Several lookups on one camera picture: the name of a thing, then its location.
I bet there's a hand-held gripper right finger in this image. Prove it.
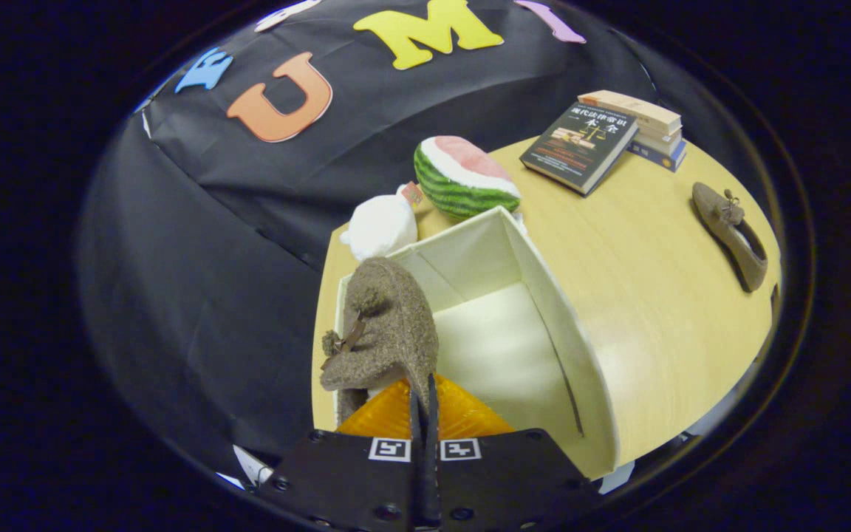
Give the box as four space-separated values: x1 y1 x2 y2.
425 373 605 532

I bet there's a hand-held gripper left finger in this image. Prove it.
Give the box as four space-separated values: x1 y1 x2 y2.
257 377 426 532

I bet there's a white storage box grey lid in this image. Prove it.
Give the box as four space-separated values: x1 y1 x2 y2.
333 205 622 481

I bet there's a brown fuzzy shoe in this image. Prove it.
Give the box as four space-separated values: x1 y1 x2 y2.
693 183 768 293
320 256 440 426

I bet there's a white paper sheet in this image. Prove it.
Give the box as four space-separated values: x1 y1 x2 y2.
232 443 275 490

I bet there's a white plush toy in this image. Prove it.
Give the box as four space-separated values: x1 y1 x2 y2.
339 194 419 263

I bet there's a black backdrop cloth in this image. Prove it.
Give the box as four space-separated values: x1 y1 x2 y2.
78 0 692 481

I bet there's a watermelon slice plush toy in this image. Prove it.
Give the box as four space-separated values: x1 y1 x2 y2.
414 135 522 220

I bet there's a black paperback book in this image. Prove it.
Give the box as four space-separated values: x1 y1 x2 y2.
519 101 639 197

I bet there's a blue cover book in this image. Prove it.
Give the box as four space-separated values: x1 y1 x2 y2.
629 140 687 172

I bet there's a cream cover book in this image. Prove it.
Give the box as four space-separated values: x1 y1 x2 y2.
636 126 685 154

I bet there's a tan cover book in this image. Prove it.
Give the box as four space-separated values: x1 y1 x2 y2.
578 90 683 135

